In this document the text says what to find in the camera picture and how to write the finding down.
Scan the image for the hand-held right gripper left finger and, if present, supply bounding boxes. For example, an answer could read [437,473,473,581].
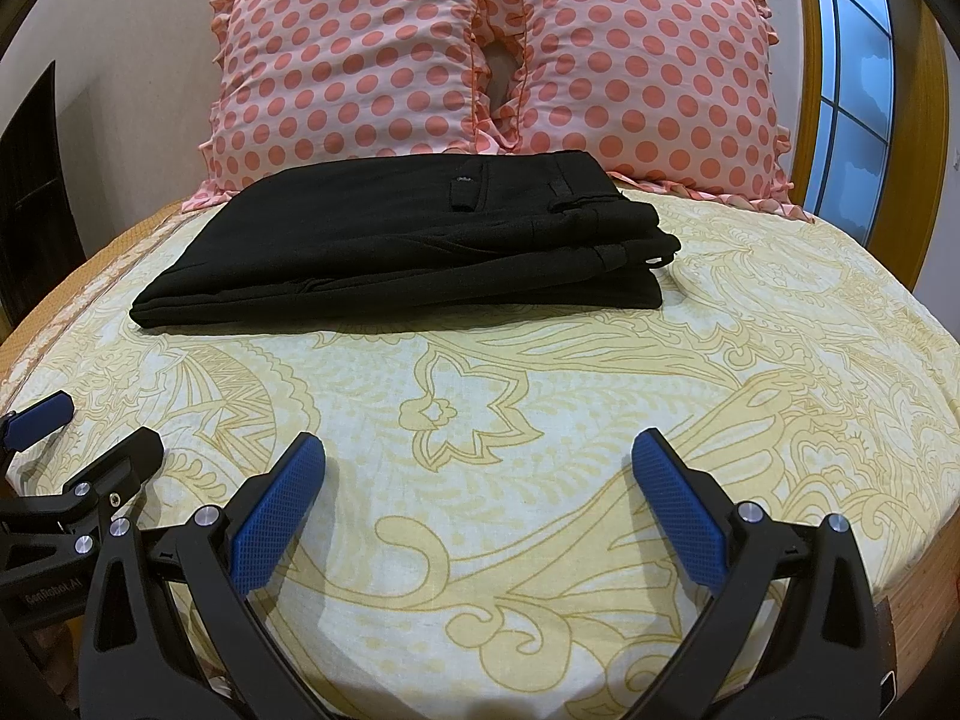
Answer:
[79,433,331,720]

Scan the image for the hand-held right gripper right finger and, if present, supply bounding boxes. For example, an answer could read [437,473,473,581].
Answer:
[622,429,893,720]

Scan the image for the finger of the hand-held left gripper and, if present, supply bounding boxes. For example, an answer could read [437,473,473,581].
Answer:
[64,426,166,535]
[0,390,76,456]

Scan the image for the black pants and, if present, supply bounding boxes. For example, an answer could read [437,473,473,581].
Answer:
[130,152,682,331]

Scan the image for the yellow patterned bed sheet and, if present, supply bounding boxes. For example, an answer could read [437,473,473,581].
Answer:
[0,186,960,700]

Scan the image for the black flat screen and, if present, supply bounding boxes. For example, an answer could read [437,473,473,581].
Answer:
[0,60,88,340]

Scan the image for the pink polka dot pillow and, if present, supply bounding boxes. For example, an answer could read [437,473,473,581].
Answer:
[182,0,520,212]
[480,0,816,223]

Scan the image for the blue glass window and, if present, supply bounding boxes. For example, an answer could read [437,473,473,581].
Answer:
[805,0,902,235]

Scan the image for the wooden bed frame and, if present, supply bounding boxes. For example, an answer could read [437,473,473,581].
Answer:
[876,589,927,695]

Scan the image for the arched wooden window frame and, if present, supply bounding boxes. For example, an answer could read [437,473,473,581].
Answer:
[651,0,947,293]

